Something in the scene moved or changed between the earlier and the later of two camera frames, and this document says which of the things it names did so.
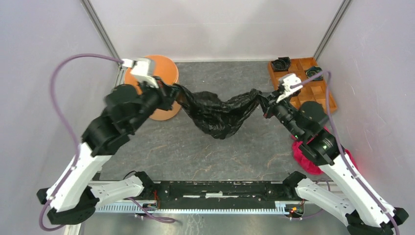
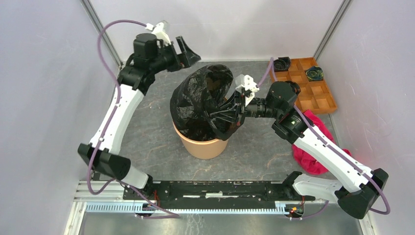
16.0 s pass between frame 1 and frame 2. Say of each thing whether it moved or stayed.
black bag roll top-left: stayed
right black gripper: moved
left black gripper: moved
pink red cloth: stayed
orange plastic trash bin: moved
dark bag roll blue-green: stayed
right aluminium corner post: stayed
